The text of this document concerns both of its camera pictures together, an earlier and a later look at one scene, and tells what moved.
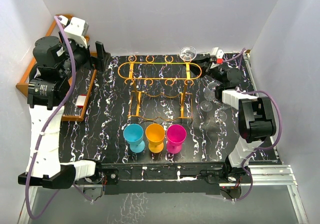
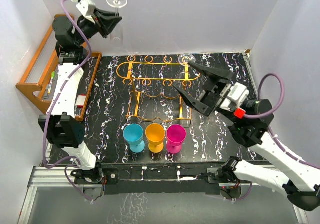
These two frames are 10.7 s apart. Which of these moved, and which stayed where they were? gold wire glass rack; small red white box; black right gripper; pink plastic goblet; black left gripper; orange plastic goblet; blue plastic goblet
Moved: black left gripper; black right gripper
Stayed: blue plastic goblet; gold wire glass rack; small red white box; pink plastic goblet; orange plastic goblet
